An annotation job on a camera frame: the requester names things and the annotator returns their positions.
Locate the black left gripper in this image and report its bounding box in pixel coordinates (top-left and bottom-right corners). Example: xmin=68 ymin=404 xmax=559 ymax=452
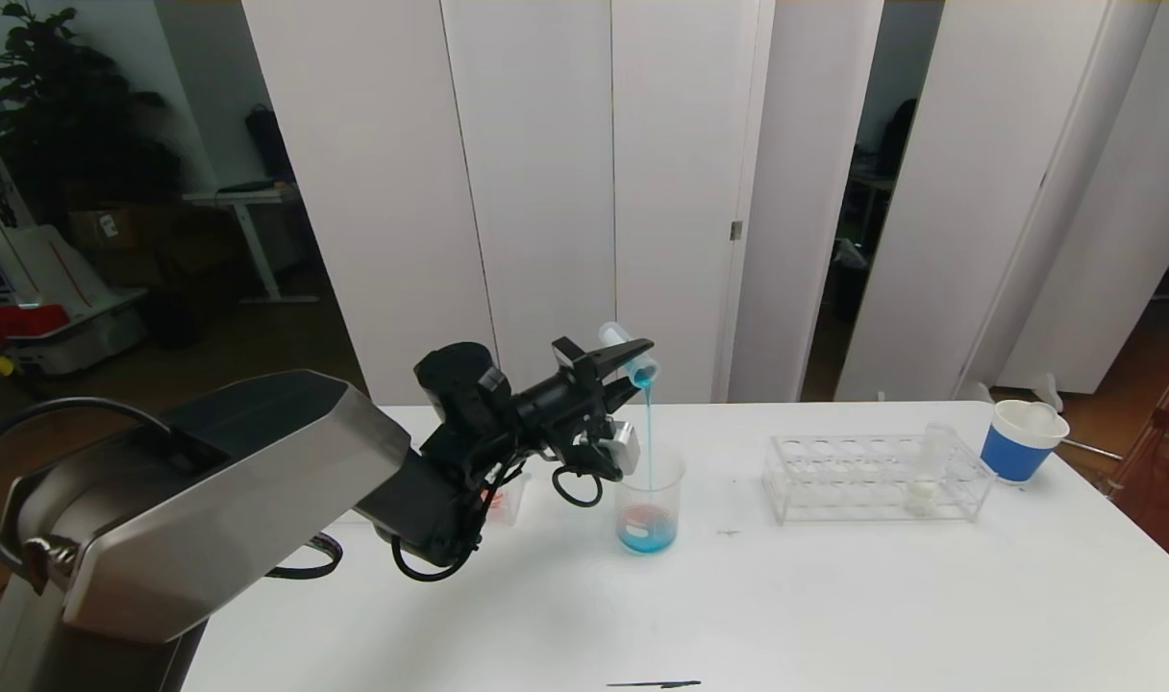
xmin=514 ymin=335 xmax=655 ymax=422

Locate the test tube with blue pigment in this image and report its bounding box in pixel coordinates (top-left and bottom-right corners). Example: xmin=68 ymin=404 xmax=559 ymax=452
xmin=599 ymin=322 xmax=660 ymax=390

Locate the clear plastic test tube rack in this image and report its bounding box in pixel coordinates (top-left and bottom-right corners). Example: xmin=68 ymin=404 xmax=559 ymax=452
xmin=477 ymin=469 xmax=534 ymax=528
xmin=761 ymin=432 xmax=995 ymax=524

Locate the clear glass beaker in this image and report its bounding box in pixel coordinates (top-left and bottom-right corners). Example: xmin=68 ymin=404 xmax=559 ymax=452
xmin=606 ymin=441 xmax=687 ymax=556

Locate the test tube with white pigment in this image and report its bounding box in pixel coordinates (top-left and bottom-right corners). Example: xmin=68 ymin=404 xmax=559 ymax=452
xmin=907 ymin=423 xmax=958 ymax=515

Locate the white folding screen panel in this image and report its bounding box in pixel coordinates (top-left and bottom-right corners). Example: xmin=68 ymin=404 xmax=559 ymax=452
xmin=727 ymin=0 xmax=884 ymax=405
xmin=440 ymin=0 xmax=619 ymax=407
xmin=959 ymin=0 xmax=1169 ymax=398
xmin=611 ymin=0 xmax=776 ymax=405
xmin=834 ymin=0 xmax=1110 ymax=403
xmin=243 ymin=0 xmax=506 ymax=407

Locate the blue paper cup white rim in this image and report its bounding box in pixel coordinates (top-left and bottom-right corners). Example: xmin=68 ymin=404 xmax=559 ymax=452
xmin=981 ymin=401 xmax=1071 ymax=484

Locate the white office desk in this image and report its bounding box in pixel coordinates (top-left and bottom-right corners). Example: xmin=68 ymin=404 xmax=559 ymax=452
xmin=183 ymin=181 xmax=321 ymax=307

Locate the black backpack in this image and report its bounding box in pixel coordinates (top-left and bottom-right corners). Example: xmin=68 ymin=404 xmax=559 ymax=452
xmin=246 ymin=106 xmax=299 ymax=189

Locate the white screen foot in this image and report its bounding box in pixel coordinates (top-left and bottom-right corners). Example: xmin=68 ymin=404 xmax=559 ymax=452
xmin=958 ymin=375 xmax=1063 ymax=412

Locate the brown cardboard box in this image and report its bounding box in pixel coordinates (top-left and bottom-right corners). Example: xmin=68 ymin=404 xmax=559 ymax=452
xmin=68 ymin=205 xmax=167 ymax=259

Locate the grey plastic crate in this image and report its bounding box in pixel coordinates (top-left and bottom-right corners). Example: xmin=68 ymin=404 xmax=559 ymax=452
xmin=12 ymin=312 xmax=150 ymax=378

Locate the white panel with red stripe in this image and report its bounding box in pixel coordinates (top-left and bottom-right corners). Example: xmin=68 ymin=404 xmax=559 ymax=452
xmin=8 ymin=224 xmax=150 ymax=323

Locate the red plastic bin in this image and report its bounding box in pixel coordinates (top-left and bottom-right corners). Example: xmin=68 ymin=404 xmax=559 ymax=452
xmin=0 ymin=306 xmax=71 ymax=343

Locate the dark green potted plant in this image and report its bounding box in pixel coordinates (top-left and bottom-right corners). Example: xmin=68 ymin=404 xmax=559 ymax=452
xmin=0 ymin=0 xmax=184 ymax=232

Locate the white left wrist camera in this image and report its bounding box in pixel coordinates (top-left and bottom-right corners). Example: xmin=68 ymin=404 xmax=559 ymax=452
xmin=597 ymin=420 xmax=641 ymax=480

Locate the metal frame stand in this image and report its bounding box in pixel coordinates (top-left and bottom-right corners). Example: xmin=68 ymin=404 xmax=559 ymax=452
xmin=1104 ymin=332 xmax=1169 ymax=501

